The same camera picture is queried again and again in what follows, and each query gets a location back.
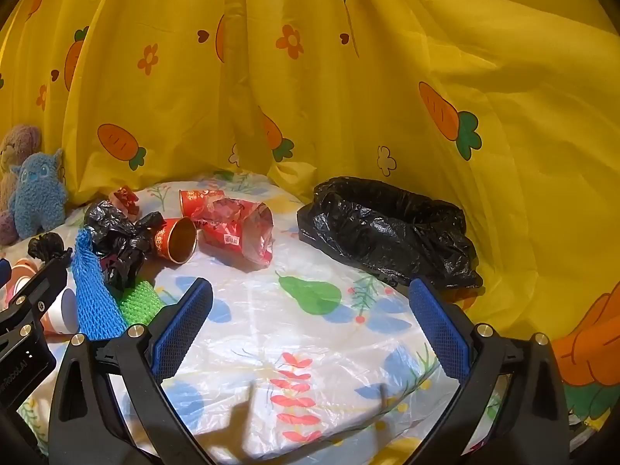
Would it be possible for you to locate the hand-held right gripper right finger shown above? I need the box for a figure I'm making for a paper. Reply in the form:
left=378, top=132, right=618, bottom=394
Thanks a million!
left=402, top=277, right=572, bottom=465

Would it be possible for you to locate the floral plastic tablecloth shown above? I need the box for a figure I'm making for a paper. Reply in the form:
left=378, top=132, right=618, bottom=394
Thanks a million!
left=0, top=169, right=514, bottom=465

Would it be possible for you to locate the black trash bag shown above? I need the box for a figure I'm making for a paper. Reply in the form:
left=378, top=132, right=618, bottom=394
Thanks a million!
left=296, top=176, right=484, bottom=291

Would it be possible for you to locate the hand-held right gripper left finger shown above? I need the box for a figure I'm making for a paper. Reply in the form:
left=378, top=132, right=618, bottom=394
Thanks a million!
left=48, top=277, right=228, bottom=465

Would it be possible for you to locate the green foam net sleeve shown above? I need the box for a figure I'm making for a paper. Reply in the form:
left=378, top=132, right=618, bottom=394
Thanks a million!
left=116, top=279, right=165, bottom=326

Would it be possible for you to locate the black plastic bag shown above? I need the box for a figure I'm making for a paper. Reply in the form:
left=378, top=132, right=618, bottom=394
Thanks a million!
left=83, top=200, right=168, bottom=291

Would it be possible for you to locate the yellow carrot print curtain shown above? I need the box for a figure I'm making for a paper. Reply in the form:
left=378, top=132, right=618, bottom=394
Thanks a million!
left=0, top=0, right=620, bottom=446

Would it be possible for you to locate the blue plush monster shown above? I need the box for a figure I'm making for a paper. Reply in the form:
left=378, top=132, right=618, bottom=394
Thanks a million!
left=9, top=149, right=69, bottom=234

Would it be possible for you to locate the blue foam net sleeve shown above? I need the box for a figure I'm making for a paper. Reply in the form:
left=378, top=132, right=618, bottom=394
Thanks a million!
left=72, top=229, right=127, bottom=341

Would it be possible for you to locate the red paper cup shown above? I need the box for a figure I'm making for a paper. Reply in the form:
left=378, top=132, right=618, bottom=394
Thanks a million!
left=152, top=216, right=198, bottom=265
left=179, top=189, right=226, bottom=219

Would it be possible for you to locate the small black plastic bag ball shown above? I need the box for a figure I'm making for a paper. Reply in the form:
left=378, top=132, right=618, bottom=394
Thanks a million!
left=28, top=232, right=69, bottom=263

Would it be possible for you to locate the white printed paper cup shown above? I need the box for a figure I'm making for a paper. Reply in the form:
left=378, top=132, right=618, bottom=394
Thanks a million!
left=41, top=288, right=78, bottom=335
left=5, top=259, right=40, bottom=303

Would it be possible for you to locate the small red wrapper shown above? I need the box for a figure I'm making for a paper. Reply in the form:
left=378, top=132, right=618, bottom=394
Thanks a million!
left=110, top=185, right=141, bottom=216

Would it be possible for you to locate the red plastic wrapper bag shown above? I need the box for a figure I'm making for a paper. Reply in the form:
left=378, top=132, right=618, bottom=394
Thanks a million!
left=191, top=196, right=275, bottom=268

